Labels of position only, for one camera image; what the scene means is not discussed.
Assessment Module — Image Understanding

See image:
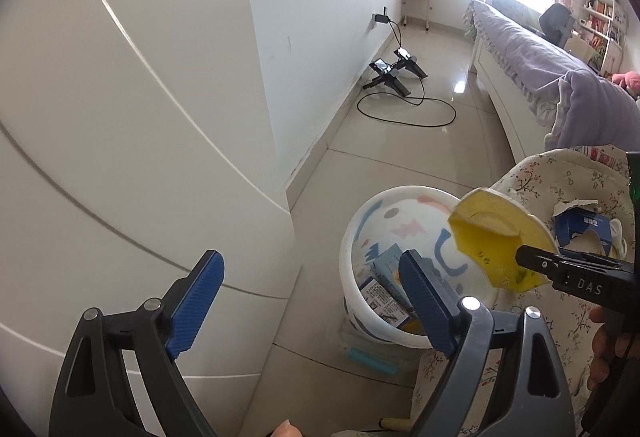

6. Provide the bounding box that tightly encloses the blue small carton box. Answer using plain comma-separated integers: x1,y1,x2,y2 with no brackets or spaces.
359,277,411,330

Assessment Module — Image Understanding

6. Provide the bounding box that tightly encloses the torn blue cardboard box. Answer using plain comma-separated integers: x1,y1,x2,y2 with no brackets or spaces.
552,199,628,259

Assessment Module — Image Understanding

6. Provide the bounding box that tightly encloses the light blue milk carton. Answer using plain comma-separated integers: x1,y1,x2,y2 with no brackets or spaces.
372,244,409,303

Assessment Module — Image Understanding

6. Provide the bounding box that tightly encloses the white patterned trash bin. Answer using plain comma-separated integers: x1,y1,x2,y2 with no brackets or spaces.
338,184,501,349

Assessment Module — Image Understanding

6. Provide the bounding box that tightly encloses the person right hand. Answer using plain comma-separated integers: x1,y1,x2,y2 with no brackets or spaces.
587,306,630,391

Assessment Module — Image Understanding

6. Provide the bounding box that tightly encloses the blue flat package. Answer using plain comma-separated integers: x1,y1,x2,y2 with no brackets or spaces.
347,348,398,375

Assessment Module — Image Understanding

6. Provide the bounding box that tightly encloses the floral beige bed cover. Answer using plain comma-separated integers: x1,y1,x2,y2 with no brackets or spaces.
399,147,639,436

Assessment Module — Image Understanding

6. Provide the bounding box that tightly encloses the purple blanket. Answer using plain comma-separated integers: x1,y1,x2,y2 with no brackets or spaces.
464,1,639,152

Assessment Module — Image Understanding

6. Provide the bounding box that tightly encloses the pink plush toy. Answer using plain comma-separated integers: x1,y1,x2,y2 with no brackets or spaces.
611,71,640,97

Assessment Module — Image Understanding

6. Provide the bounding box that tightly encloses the black device stand left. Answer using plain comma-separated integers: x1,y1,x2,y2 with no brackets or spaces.
363,58,410,98

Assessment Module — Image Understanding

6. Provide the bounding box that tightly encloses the black device stand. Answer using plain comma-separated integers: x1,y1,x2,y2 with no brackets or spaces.
363,58,410,98
393,47,427,80

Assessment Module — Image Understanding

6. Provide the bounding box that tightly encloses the black device stand right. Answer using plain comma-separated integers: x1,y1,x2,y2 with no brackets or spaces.
393,47,427,80

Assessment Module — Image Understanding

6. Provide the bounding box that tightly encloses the white bookshelf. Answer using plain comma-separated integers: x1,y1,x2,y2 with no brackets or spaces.
577,0,628,76

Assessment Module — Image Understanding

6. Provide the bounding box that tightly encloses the blue office chair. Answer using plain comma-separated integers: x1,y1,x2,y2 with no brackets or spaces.
539,3,575,47

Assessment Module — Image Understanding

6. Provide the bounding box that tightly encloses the black charger plug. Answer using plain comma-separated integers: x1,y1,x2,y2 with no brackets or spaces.
373,8,392,24

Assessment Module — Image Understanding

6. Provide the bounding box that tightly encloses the black floor cable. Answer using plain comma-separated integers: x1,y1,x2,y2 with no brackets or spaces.
354,19,458,129

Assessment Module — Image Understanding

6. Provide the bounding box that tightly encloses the white bed frame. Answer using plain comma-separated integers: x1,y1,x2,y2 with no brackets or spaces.
471,38,548,162

